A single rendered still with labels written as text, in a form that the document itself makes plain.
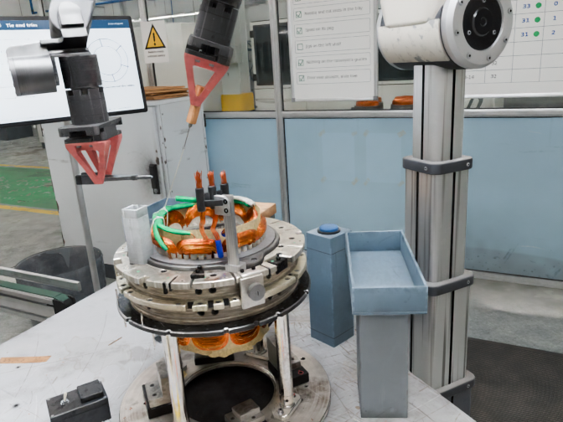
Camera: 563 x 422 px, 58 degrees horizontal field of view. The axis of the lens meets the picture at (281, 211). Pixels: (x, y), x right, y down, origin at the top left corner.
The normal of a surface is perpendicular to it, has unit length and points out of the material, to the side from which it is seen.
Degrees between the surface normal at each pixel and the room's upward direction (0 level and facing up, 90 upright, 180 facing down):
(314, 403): 0
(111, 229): 90
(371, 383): 90
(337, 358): 0
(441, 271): 90
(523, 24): 90
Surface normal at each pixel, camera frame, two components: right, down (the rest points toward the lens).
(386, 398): -0.08, 0.29
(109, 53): 0.58, 0.08
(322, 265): -0.72, 0.24
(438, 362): 0.44, 0.23
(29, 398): -0.06, -0.96
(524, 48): -0.44, 0.29
